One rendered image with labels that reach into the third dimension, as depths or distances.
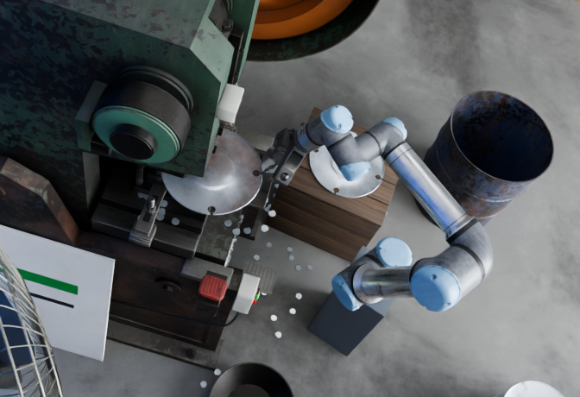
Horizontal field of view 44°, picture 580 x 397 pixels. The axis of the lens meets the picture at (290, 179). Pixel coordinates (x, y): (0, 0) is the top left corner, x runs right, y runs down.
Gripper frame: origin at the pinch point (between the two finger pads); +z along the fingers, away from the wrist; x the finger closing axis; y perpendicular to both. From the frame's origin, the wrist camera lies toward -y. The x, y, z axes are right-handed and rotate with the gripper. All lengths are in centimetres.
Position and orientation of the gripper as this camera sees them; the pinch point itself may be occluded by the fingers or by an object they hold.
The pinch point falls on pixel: (263, 171)
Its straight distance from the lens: 205.9
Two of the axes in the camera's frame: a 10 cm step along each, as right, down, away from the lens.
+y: 2.0, -8.3, 5.3
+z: -5.9, 3.3, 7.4
